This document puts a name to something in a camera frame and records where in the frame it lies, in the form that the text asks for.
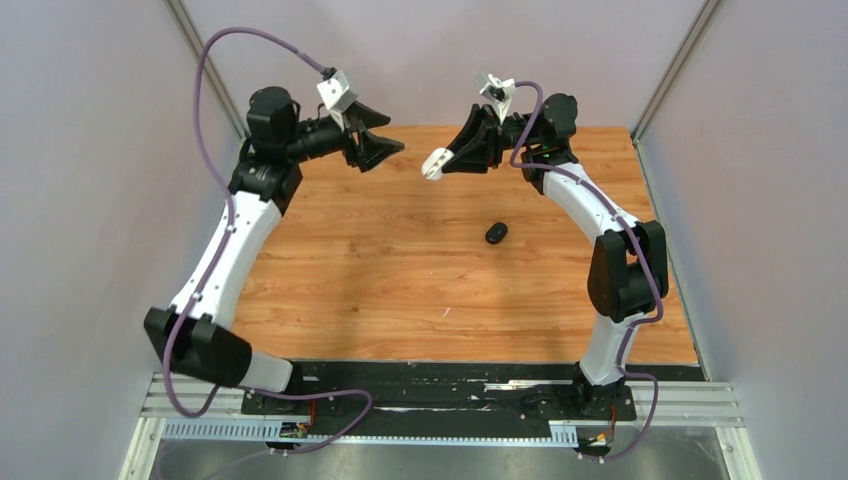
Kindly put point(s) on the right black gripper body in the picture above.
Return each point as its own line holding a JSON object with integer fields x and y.
{"x": 502, "y": 137}

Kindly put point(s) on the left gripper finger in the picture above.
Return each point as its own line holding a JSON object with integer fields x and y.
{"x": 370, "y": 117}
{"x": 375, "y": 149}

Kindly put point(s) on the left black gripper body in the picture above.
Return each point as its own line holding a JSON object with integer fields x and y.
{"x": 352, "y": 151}

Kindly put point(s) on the white charging case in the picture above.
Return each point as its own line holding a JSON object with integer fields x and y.
{"x": 432, "y": 167}

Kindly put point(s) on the black charging case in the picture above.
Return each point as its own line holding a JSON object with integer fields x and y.
{"x": 496, "y": 233}

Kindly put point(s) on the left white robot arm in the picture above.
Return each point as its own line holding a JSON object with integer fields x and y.
{"x": 193, "y": 336}

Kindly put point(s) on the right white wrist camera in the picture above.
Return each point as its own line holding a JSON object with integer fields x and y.
{"x": 498, "y": 92}

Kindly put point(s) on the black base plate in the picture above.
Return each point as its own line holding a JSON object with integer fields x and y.
{"x": 446, "y": 400}

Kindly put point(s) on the aluminium frame rail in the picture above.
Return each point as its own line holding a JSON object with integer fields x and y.
{"x": 682, "y": 406}

